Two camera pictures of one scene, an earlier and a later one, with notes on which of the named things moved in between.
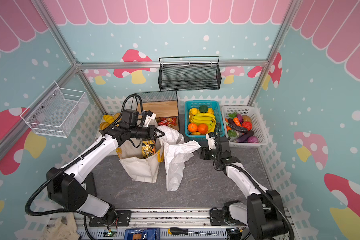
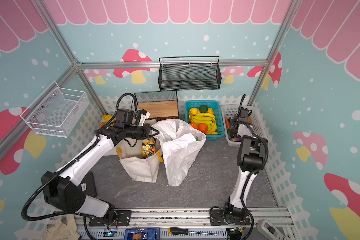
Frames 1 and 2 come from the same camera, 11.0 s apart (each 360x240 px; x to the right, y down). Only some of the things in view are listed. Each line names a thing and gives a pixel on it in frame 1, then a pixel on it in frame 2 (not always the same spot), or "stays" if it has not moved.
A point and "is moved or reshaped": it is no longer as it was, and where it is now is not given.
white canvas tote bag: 138,168 stays
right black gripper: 217,142 to 233,132
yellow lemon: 193,111 stays
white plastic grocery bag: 176,152 is moved or reshaped
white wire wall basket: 57,113 stays
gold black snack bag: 148,148 stays
